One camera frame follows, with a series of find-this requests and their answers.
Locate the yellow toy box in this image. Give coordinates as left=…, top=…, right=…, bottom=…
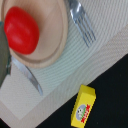
left=71, top=85, right=96, bottom=128

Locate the fork with wooden handle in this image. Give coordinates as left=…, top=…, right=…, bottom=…
left=68, top=0, right=96, bottom=47

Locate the knife with wooden handle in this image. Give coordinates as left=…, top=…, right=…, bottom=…
left=11, top=57, right=43, bottom=95

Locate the red toy tomato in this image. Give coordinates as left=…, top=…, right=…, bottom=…
left=4, top=7, right=39, bottom=54

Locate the round wooden plate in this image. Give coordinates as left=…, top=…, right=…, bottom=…
left=0, top=0, right=68, bottom=68

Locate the pale green gripper finger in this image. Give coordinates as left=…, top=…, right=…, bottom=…
left=0, top=22, right=11, bottom=87

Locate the woven beige placemat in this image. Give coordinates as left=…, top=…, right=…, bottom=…
left=0, top=0, right=128, bottom=128

